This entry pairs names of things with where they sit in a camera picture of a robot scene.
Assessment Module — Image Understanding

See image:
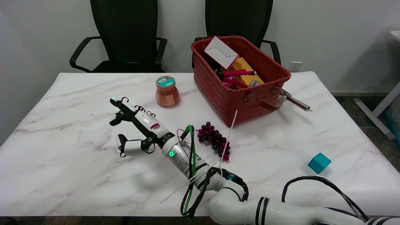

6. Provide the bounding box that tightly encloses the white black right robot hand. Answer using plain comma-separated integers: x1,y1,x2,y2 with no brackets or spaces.
109,97,175,157

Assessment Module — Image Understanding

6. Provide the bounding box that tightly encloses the orange jar with green lid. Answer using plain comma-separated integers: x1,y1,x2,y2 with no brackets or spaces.
155,76,181,108

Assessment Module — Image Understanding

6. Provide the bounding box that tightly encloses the dark purple grape bunch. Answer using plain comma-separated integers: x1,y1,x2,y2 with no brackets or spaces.
196,122,231,162

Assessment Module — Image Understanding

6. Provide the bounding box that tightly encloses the white zip tie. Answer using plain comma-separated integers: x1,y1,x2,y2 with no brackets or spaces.
159,109,238,205

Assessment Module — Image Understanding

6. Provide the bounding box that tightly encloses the red woven basket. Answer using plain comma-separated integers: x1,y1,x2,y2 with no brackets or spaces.
191,35,291,128

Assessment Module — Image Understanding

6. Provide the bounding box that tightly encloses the black mesh office chair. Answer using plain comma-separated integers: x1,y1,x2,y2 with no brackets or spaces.
69,0,168,73
194,0,282,65

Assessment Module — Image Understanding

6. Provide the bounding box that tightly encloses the white open cardboard box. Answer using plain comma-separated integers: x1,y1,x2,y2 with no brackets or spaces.
204,36,239,70

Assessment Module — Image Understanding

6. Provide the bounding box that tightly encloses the pink flexible tripod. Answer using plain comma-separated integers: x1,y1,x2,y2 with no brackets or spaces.
218,70,257,89

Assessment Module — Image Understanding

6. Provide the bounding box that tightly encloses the yellow box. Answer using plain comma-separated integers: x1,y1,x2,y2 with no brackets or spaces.
230,57,264,89

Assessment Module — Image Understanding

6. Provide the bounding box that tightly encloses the silver metal tool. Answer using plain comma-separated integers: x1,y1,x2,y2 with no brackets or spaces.
277,88,313,112

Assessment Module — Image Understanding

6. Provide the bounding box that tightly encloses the teal cube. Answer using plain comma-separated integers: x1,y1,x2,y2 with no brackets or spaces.
308,152,332,174

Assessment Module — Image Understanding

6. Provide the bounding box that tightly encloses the green cable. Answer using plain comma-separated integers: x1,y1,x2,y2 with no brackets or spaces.
182,125,198,217

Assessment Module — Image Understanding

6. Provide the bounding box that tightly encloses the black cable bundle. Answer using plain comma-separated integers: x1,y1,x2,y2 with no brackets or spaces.
181,167,249,218

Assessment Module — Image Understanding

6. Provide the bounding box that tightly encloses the long black cable loop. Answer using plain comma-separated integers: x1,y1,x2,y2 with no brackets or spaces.
282,176,369,222

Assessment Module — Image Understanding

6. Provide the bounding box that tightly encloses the white desk leg frame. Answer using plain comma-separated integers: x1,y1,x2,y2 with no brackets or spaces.
353,82,400,140

